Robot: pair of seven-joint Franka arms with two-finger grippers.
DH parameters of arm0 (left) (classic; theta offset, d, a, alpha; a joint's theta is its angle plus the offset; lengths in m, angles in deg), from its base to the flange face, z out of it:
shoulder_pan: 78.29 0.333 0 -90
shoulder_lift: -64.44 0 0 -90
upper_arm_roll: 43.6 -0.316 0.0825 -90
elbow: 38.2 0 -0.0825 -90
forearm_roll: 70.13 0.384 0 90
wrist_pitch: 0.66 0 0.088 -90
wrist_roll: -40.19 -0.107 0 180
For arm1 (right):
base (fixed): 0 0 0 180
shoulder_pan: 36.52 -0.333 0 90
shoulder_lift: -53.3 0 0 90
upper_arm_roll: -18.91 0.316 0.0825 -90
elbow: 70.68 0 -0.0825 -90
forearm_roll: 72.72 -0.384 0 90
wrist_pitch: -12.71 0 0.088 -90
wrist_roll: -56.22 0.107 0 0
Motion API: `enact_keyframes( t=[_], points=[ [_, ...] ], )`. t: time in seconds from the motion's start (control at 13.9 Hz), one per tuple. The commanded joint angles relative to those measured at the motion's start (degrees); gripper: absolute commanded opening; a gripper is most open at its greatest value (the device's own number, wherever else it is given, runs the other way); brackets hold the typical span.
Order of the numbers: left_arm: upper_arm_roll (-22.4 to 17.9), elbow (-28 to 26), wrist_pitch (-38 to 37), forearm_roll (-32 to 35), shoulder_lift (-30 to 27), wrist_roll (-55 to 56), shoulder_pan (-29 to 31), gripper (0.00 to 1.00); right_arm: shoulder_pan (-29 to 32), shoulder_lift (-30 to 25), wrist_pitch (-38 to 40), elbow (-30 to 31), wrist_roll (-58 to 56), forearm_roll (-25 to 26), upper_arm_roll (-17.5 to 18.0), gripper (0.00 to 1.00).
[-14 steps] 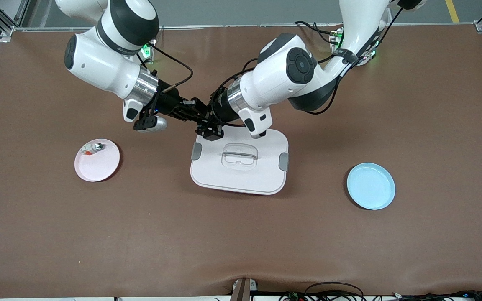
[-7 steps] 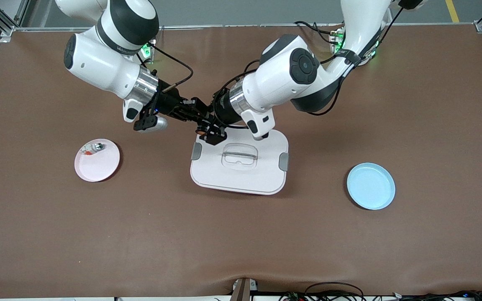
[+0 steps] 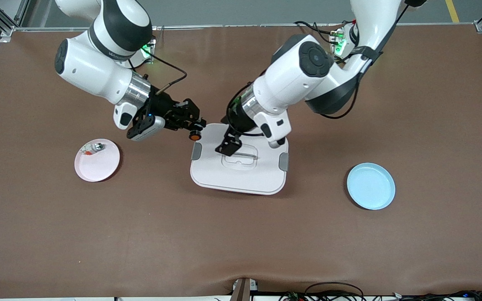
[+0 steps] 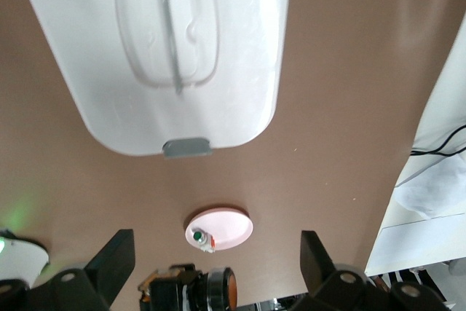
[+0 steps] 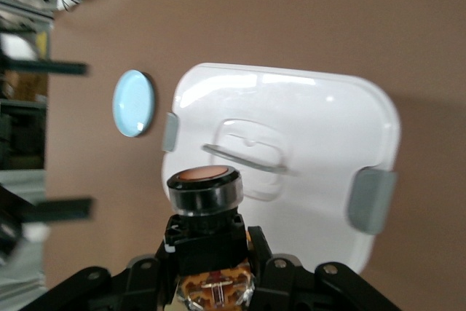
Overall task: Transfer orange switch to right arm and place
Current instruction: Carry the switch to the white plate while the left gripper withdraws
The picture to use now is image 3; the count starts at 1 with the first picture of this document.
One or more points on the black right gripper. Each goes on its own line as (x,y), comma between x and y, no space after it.
(163,105)

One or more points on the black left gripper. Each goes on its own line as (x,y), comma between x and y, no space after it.
(236,122)

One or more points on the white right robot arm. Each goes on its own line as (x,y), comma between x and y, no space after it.
(90,67)

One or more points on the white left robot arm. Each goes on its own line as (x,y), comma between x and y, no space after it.
(299,79)

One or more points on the grey lunch box clip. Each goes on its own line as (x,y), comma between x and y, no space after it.
(196,151)
(283,161)

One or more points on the white pink lunch box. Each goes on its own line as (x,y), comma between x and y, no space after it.
(241,177)

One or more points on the white base with green light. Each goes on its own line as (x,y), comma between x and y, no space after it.
(147,50)
(340,39)

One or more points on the brown table mat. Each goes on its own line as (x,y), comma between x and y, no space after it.
(241,234)

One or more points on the white round plate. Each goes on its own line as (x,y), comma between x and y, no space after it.
(98,167)

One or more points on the white breaker with orange lever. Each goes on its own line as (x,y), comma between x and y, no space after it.
(86,149)

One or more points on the light blue round plate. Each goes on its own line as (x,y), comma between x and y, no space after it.
(370,186)

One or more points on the silver green button switch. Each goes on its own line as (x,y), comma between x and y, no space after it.
(98,146)

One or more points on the metal table edge bracket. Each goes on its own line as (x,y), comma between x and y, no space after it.
(242,289)

